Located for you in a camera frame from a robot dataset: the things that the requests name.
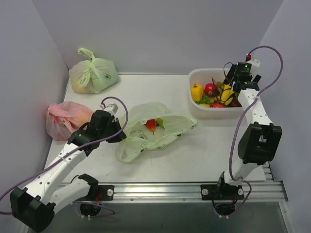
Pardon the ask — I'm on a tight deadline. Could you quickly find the yellow banana bunch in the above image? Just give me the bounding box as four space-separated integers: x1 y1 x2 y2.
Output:
220 84 235 105

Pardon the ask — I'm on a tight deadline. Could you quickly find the light green fruit bag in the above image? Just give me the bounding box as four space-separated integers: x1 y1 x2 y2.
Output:
115 102 198 163

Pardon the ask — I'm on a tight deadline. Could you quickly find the brown longan bunch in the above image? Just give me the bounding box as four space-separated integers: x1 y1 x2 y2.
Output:
211 77 224 103

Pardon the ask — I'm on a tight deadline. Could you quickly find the red tomato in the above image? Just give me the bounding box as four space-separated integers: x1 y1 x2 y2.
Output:
210 103 225 108

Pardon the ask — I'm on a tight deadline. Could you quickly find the yellow bell pepper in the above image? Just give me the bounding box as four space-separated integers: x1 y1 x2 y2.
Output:
190 83 204 102

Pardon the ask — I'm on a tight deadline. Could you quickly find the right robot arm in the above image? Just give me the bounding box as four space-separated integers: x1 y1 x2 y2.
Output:
215 60 282 199

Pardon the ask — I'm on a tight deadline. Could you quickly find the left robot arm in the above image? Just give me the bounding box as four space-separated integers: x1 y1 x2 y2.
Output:
10 104 126 233

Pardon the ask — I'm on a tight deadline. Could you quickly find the dark red fruit lower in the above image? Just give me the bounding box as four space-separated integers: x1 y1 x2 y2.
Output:
229 98 241 107

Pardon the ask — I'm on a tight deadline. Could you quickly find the pink knotted plastic bag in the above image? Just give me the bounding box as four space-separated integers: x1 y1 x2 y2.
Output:
46 101 94 141

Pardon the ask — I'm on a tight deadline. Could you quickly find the small yellow fruit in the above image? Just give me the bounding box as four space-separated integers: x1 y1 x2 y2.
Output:
199 103 210 108

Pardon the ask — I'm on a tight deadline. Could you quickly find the green knotted plastic bag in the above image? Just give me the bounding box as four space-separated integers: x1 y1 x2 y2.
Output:
69 48 121 94

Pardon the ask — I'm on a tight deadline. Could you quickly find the red apple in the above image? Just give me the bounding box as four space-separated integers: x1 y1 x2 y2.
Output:
204 83 217 96

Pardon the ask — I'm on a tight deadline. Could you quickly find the white plastic basket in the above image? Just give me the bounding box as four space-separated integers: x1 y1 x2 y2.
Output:
188 68 243 119

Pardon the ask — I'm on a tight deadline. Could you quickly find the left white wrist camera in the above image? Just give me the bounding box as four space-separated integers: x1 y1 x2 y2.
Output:
100 103 119 115

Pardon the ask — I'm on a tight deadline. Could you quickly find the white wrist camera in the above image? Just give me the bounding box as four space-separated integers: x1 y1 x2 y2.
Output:
245 54 261 76
100 103 119 115

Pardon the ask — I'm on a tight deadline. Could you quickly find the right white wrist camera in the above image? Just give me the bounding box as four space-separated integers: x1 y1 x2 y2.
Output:
245 54 261 76

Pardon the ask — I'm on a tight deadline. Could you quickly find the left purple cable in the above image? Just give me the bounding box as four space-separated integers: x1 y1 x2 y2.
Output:
0 96 129 216

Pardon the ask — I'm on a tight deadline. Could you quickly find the purple cable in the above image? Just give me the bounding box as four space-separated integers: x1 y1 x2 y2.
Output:
0 96 129 216
228 45 284 216

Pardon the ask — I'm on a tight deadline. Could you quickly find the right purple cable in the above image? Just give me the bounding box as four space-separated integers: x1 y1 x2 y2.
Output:
228 45 284 216

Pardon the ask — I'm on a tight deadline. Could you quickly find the left black base bracket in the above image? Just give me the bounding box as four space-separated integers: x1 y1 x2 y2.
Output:
88 184 115 201

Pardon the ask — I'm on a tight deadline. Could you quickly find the black base bracket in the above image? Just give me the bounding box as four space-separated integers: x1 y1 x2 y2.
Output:
200 172 244 201
88 184 115 201

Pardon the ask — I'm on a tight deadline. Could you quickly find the right black base bracket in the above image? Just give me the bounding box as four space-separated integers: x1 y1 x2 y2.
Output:
200 172 244 201

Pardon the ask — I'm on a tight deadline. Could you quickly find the aluminium mounting rail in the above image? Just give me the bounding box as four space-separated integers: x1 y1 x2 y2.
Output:
55 182 289 202

